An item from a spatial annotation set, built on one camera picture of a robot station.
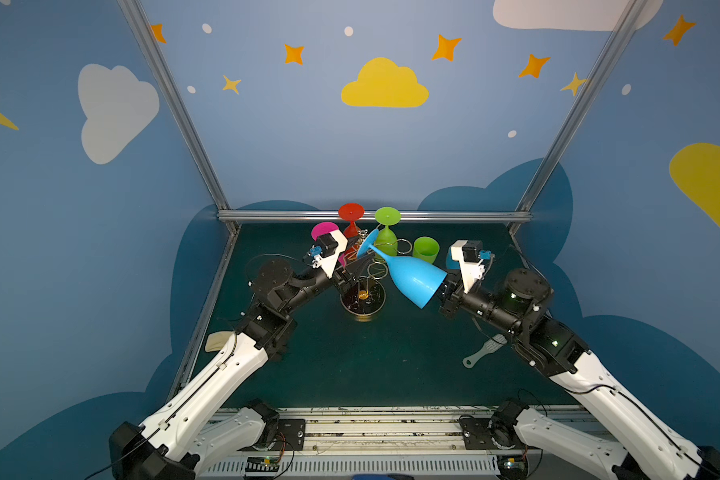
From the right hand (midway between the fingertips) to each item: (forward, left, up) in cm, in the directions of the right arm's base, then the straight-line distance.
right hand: (427, 268), depth 60 cm
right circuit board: (-29, -26, -42) cm, 57 cm away
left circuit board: (-32, +37, -41) cm, 64 cm away
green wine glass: (+21, +7, -16) cm, 27 cm away
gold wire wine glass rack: (+14, +13, -37) cm, 42 cm away
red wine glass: (+26, +18, -9) cm, 33 cm away
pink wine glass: (+19, +25, -9) cm, 33 cm away
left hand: (+4, +14, +4) cm, 15 cm away
